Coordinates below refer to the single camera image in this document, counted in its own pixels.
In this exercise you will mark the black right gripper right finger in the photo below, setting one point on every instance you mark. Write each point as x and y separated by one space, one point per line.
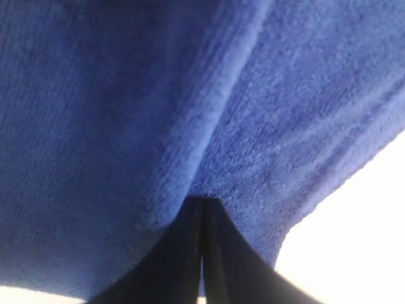
233 272

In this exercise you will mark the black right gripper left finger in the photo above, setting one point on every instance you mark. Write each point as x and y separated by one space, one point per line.
171 271

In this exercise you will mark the blue towel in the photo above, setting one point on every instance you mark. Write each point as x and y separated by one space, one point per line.
114 112

